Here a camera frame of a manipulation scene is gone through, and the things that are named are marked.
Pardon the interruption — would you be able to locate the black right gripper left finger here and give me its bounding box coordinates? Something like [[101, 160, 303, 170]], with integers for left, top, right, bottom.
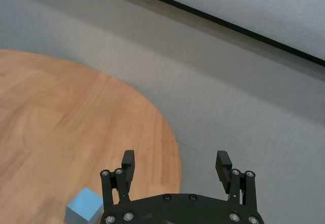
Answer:
[[100, 150, 136, 207]]

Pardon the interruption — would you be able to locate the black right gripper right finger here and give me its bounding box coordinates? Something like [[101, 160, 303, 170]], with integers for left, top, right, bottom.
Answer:
[[215, 150, 256, 206]]

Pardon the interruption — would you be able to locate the black wall trim strip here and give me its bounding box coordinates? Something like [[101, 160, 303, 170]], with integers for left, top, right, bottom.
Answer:
[[108, 0, 325, 68]]

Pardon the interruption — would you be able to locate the blue cube block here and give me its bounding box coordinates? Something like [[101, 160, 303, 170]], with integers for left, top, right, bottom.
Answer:
[[64, 186, 104, 224]]

